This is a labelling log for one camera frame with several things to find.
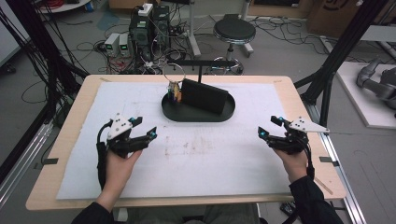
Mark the person's legs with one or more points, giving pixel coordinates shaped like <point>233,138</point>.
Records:
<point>193,214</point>

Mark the black oval tray with stand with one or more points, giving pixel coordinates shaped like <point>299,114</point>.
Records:
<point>186,115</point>

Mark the black wallet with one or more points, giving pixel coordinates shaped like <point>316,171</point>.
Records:
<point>202,96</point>

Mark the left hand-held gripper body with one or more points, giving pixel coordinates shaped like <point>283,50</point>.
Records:
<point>120,130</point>

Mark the person's left hand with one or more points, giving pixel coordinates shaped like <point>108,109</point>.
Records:
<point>118,171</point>

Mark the black computer tower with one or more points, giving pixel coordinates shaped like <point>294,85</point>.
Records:
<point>161,25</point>
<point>140,35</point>

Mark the white metal table leg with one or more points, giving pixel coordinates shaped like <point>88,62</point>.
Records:
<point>193,34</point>

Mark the grey power supply unit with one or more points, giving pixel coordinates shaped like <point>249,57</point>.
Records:
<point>111,43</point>
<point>124,43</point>

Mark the white power strip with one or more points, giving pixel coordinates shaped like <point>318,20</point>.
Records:
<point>145,9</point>

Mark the white platform board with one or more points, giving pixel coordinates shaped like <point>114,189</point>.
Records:
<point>358,102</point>

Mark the black tape strip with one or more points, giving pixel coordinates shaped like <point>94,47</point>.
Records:
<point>328,160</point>
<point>49,161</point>

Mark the large cardboard box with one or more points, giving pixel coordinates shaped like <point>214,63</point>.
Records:
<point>333,15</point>

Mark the person's right hand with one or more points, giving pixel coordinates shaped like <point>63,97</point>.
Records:
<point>295,165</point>

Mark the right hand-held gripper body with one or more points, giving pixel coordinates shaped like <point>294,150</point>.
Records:
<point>292,141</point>

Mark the round black stool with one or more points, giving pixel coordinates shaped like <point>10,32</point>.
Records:
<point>234,30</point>

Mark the aluminium rail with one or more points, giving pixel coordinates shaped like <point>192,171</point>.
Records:
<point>342,183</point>
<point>21,165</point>

